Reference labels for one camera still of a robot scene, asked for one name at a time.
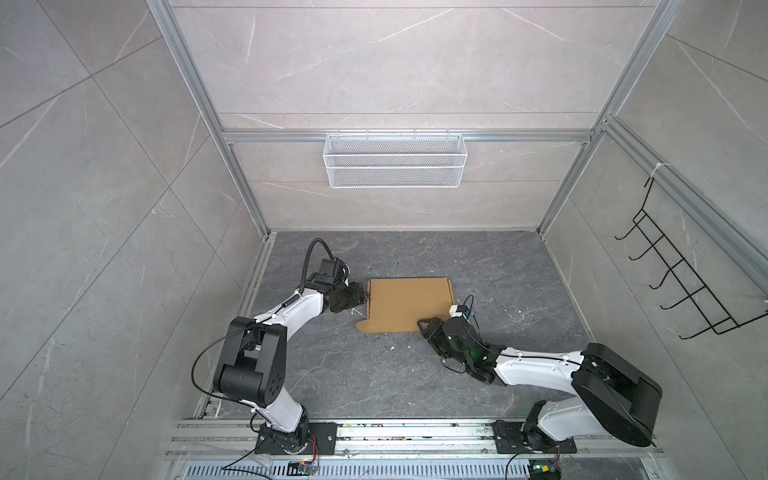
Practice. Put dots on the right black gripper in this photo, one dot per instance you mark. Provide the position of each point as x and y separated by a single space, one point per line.
434 331

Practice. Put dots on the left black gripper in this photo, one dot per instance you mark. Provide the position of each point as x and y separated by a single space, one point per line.
358 295

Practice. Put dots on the brown cardboard box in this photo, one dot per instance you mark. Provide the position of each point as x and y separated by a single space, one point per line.
395 305

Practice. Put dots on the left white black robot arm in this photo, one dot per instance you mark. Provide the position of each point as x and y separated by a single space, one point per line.
252 364

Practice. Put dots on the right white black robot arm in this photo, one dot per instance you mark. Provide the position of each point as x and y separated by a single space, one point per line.
607 394

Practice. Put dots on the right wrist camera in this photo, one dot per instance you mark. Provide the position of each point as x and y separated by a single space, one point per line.
460 310

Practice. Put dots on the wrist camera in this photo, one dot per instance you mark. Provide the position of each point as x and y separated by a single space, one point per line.
460 310
332 272

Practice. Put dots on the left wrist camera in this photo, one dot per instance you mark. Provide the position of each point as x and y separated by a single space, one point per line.
332 272

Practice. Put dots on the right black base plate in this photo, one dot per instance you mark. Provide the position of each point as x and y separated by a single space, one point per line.
507 441

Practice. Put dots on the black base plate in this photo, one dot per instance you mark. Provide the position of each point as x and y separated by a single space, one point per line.
313 437
507 441

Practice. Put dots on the white wire mesh basket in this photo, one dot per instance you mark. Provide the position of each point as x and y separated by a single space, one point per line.
378 161

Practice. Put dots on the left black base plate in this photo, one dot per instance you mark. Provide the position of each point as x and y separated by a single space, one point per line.
313 437

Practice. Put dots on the white cable duct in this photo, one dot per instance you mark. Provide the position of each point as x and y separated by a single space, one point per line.
489 468

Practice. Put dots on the aluminium mounting rail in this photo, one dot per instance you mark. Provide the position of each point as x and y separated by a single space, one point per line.
214 438

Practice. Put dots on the black wire hook rack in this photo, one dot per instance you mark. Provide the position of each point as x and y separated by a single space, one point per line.
679 270

